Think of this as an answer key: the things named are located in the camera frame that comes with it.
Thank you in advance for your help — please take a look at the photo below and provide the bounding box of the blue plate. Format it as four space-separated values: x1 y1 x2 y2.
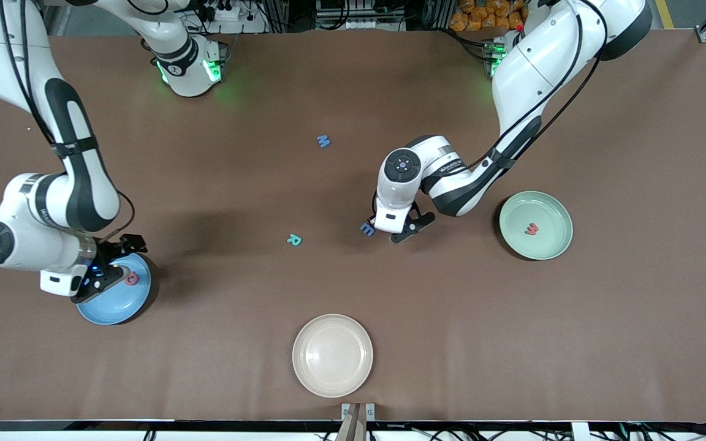
77 254 152 326

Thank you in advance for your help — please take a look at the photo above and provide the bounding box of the black table edge rail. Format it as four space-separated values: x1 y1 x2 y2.
0 419 706 431

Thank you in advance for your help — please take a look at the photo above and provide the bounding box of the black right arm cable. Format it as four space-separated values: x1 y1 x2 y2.
0 0 136 238

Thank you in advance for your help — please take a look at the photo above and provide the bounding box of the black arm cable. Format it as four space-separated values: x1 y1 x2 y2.
0 0 136 238
370 0 605 216

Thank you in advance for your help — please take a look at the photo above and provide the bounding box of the white power strip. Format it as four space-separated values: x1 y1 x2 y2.
181 0 270 34

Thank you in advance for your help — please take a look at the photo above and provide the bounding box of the green plate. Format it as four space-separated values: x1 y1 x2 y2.
499 190 574 261

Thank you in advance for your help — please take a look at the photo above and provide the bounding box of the metal mounting bracket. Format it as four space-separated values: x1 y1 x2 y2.
341 402 376 422

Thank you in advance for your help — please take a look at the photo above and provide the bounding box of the beige plate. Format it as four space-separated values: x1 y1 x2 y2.
292 314 374 399

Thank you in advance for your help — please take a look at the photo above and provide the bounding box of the orange objects pile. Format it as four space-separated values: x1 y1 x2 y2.
449 0 528 32

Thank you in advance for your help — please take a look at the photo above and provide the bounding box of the brown table cover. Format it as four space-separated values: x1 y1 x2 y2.
0 29 706 423

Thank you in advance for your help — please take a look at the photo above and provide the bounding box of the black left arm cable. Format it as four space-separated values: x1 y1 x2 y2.
370 0 605 216

